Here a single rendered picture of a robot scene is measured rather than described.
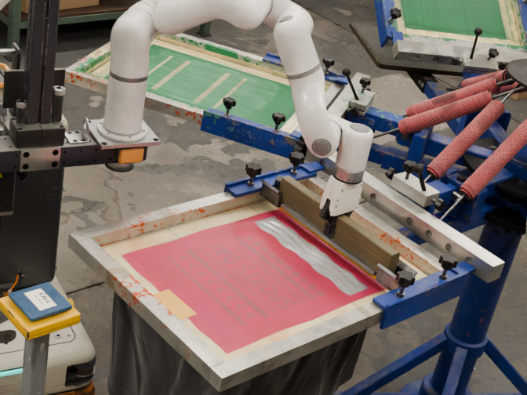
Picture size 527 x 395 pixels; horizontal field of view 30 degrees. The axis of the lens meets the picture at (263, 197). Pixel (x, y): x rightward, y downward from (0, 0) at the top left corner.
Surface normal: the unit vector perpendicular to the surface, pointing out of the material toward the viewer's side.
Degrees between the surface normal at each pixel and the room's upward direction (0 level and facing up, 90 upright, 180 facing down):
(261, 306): 0
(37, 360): 90
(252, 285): 0
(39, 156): 90
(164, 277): 0
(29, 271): 90
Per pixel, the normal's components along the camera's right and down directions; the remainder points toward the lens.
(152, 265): 0.18, -0.85
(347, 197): 0.59, 0.50
